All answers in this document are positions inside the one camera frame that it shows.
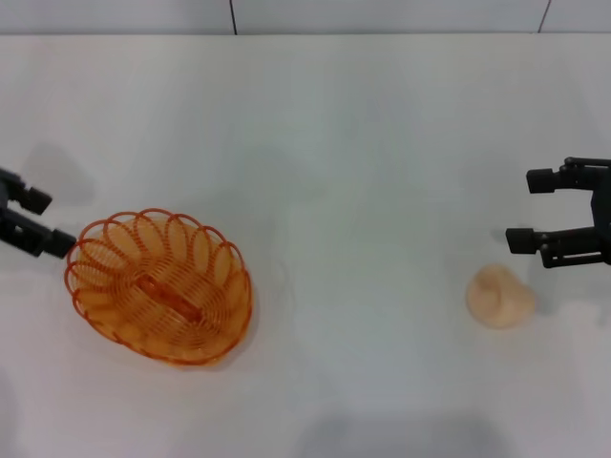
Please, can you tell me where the pale peach bread bun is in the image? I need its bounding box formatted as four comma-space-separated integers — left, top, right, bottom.
465, 263, 537, 329

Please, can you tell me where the orange plastic wire basket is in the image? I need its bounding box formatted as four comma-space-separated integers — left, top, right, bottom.
64, 207, 253, 367

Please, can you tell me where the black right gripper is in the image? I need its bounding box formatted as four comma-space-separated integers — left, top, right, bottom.
505, 156, 611, 270

